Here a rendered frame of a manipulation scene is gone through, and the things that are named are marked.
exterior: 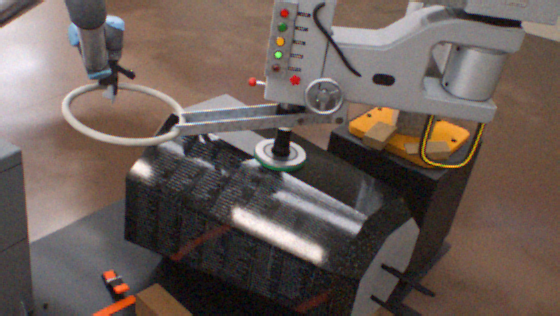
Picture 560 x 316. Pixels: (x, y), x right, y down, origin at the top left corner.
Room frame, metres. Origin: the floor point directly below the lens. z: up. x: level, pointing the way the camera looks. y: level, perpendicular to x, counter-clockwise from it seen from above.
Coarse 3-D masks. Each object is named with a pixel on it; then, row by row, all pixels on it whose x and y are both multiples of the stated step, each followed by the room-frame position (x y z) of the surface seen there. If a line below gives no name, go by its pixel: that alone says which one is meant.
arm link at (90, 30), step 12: (72, 0) 1.77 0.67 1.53; (84, 0) 1.77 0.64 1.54; (96, 0) 1.79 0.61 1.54; (72, 12) 1.78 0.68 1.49; (84, 12) 1.77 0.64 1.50; (96, 12) 1.79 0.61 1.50; (84, 24) 1.79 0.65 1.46; (96, 24) 1.81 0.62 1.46; (84, 36) 1.89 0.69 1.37; (96, 36) 1.91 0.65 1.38; (84, 48) 1.99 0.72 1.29; (96, 48) 1.98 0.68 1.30; (84, 60) 2.11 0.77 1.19; (96, 60) 2.06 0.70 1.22; (96, 72) 2.14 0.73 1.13; (108, 72) 2.17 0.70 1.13
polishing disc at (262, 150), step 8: (264, 144) 2.22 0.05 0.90; (272, 144) 2.23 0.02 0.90; (296, 144) 2.26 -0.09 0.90; (256, 152) 2.14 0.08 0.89; (264, 152) 2.15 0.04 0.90; (296, 152) 2.20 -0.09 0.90; (304, 152) 2.21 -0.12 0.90; (264, 160) 2.09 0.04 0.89; (272, 160) 2.10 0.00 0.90; (280, 160) 2.11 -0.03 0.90; (288, 160) 2.12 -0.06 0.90; (296, 160) 2.13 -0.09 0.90; (304, 160) 2.15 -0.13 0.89
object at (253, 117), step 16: (192, 112) 2.23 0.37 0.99; (208, 112) 2.23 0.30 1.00; (224, 112) 2.23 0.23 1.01; (240, 112) 2.23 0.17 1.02; (256, 112) 2.23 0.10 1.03; (272, 112) 2.23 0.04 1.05; (176, 128) 2.12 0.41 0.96; (192, 128) 2.12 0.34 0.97; (208, 128) 2.12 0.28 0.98; (224, 128) 2.12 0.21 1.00; (240, 128) 2.12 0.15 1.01; (256, 128) 2.12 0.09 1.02
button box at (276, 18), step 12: (276, 0) 2.05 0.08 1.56; (288, 0) 2.07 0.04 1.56; (276, 12) 2.05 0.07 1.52; (276, 24) 2.05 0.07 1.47; (288, 24) 2.05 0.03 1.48; (276, 36) 2.05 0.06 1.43; (288, 36) 2.05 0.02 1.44; (276, 48) 2.05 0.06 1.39; (288, 48) 2.05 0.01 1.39; (276, 60) 2.05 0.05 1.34
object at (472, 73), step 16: (464, 48) 2.13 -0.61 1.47; (448, 64) 2.20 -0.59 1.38; (464, 64) 2.12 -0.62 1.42; (480, 64) 2.10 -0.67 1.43; (496, 64) 2.11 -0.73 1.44; (448, 80) 2.15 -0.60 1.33; (464, 80) 2.11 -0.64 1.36; (480, 80) 2.10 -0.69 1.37; (496, 80) 2.13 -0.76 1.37; (464, 96) 2.10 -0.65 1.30; (480, 96) 2.10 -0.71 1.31
